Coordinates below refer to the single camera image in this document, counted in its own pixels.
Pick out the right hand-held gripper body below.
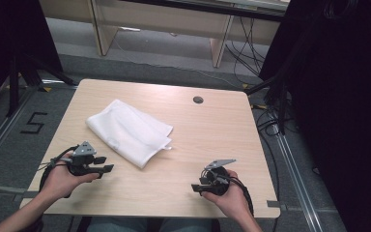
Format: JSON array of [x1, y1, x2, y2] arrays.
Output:
[[200, 159, 238, 197]]

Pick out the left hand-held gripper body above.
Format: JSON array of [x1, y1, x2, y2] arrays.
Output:
[[66, 140, 97, 177]]

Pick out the white towel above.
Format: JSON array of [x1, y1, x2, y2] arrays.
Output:
[[85, 99, 175, 169]]

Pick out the person's right hand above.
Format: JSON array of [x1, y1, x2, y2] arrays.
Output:
[[202, 169, 251, 221]]

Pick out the person's left hand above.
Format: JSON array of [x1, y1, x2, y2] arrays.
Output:
[[39, 160, 100, 200]]

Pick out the person's legs in jeans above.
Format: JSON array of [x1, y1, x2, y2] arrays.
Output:
[[86, 217, 214, 232]]

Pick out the black tripod stand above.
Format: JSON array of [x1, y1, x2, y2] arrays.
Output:
[[5, 52, 78, 119]]

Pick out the black metal stand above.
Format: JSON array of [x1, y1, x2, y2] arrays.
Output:
[[244, 72, 292, 136]]

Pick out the black curtain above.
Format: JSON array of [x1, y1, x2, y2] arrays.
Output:
[[0, 0, 64, 112], [258, 0, 371, 232]]

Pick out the light wooden desk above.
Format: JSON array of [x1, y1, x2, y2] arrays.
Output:
[[38, 0, 291, 69]]

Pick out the right hand-held gripper black cable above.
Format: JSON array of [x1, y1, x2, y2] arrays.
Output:
[[227, 176, 255, 218]]

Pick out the black floor cables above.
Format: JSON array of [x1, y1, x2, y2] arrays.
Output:
[[250, 102, 300, 232]]

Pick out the metal floor rail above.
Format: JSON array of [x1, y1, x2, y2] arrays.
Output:
[[272, 129, 325, 232], [0, 86, 37, 176]]

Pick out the black cables under desk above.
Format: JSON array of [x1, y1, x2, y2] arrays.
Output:
[[224, 15, 268, 79]]

